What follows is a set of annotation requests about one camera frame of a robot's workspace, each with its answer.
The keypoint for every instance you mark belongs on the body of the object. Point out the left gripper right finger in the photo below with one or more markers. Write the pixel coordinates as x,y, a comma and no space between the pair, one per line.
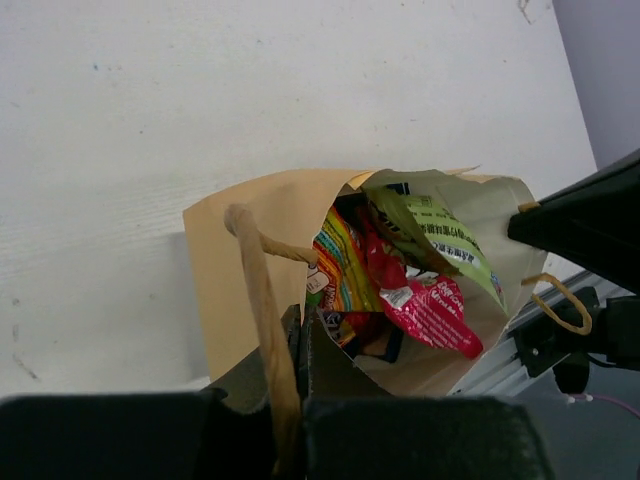
354,429

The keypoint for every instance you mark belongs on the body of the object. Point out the aluminium frame rail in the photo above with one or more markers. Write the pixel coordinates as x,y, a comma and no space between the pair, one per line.
534,346

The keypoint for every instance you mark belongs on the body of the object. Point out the brown paper bag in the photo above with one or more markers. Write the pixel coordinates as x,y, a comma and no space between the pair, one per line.
250,247

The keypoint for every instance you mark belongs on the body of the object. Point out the green snack packet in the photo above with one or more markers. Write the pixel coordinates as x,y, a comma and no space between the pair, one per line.
429,234

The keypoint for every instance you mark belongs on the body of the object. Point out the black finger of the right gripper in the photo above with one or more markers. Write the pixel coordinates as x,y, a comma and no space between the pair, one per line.
593,223

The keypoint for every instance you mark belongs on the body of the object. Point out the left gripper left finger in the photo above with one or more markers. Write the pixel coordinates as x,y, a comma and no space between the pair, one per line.
220,431

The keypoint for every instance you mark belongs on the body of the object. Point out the pink snack packet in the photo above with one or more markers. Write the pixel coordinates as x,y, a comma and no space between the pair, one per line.
429,307

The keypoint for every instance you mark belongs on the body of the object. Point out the orange fruit candy packet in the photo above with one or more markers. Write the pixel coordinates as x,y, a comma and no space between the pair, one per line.
339,283

